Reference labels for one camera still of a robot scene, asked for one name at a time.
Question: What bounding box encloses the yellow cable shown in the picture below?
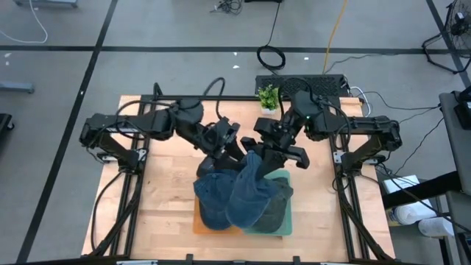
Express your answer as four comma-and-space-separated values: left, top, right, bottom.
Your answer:
322, 0, 350, 74

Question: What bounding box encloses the white paper roll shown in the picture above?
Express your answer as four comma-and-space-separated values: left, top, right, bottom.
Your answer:
394, 199, 438, 226
418, 216, 456, 239

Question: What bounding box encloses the grey cart base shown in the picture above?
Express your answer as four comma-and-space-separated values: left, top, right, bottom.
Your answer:
13, 0, 79, 8

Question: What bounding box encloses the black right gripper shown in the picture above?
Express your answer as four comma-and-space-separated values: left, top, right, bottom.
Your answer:
241, 117, 310, 181

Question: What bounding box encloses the grey desk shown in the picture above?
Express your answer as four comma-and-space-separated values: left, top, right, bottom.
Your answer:
439, 91, 471, 265

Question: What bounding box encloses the blue denim cap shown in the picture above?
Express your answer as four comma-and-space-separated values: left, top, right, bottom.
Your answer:
224, 149, 277, 230
193, 169, 240, 232

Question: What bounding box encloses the teal translucent plastic bin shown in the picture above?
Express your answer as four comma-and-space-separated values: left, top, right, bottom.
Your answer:
242, 168, 294, 236

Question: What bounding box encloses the black power cable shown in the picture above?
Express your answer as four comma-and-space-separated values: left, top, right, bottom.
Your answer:
256, 1, 287, 71

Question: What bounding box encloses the black aluminium frame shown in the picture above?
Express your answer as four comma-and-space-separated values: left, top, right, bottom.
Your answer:
82, 82, 397, 265

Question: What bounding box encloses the black cable on table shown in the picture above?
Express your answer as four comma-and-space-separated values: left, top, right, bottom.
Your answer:
90, 171, 125, 255

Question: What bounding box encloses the grey furniture foot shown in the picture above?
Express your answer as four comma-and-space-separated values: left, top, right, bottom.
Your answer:
0, 81, 36, 94

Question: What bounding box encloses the black beam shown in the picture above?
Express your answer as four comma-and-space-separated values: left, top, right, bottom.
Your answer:
381, 170, 464, 210

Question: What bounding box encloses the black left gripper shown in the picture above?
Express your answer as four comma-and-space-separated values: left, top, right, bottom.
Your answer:
196, 116, 247, 178

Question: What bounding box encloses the orange translucent plastic bin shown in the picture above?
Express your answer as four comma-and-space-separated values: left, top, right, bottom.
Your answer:
191, 194, 244, 236

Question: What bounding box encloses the grey-green denim cap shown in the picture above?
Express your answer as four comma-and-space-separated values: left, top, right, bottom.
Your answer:
253, 176, 294, 233

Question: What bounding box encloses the thin black floor cable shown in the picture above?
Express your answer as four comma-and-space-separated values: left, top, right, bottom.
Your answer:
325, 52, 424, 74

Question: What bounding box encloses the small green potted plant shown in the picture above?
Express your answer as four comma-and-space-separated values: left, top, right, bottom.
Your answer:
256, 84, 281, 115

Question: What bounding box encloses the black floor object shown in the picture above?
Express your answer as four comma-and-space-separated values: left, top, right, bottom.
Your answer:
0, 113, 15, 134

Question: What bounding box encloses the black computer cable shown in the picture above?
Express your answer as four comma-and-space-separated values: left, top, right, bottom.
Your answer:
356, 90, 442, 111

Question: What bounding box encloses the white floor cable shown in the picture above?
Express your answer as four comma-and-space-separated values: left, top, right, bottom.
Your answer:
0, 0, 49, 44

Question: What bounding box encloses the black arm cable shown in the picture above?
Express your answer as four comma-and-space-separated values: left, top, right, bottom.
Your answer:
116, 76, 227, 128
277, 76, 351, 143

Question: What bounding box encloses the white paper box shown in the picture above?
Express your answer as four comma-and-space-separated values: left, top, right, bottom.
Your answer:
385, 174, 421, 195

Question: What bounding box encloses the white looped cable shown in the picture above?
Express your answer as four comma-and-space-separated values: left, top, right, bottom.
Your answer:
348, 85, 372, 119

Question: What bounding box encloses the black floor fan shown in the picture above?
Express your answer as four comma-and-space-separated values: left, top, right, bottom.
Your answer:
421, 0, 471, 74

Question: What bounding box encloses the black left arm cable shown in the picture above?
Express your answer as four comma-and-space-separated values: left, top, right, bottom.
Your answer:
116, 76, 227, 128

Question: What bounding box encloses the black cable tangle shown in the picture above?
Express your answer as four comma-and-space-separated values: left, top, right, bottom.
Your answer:
209, 0, 244, 15

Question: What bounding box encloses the black device on desk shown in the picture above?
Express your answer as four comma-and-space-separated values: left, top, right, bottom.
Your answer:
453, 85, 471, 130

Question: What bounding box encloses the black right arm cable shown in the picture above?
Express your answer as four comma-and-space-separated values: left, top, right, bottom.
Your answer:
277, 76, 351, 143

